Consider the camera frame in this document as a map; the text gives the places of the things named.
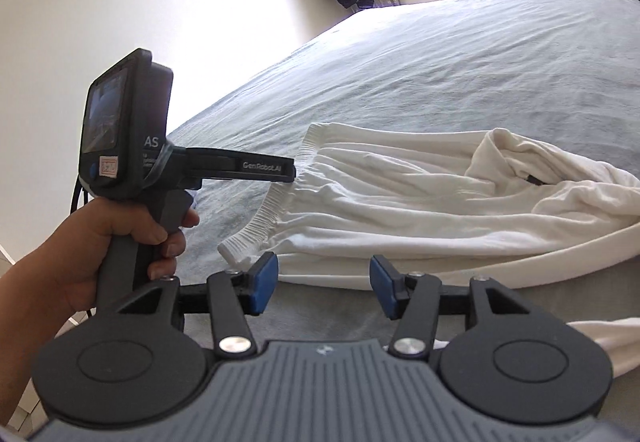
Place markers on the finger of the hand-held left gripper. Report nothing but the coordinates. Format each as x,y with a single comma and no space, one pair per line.
287,171

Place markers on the grey bed sheet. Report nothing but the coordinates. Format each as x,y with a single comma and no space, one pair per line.
450,71

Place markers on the person's left forearm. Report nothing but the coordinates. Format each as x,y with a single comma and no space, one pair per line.
27,312

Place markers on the person's left hand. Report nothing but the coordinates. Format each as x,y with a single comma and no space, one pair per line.
85,242

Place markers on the white pants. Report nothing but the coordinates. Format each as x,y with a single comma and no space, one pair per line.
400,212

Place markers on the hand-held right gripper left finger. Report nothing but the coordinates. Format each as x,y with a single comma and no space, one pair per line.
265,284

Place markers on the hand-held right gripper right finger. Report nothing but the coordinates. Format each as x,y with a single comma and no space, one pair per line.
382,287

